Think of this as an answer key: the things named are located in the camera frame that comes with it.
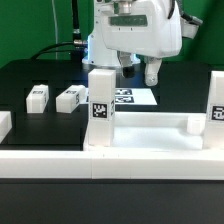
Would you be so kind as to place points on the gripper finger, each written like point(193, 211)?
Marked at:
point(126, 64)
point(152, 66)

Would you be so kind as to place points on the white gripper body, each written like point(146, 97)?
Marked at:
point(151, 28)

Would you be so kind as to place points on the white desk tabletop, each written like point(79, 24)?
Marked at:
point(154, 132)

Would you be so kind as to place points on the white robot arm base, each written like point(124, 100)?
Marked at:
point(98, 55)

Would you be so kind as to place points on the fiducial marker sheet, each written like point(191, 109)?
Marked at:
point(134, 96)

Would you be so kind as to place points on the white left fence block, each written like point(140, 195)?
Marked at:
point(5, 124)

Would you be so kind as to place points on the white front fence bar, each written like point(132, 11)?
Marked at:
point(190, 165)

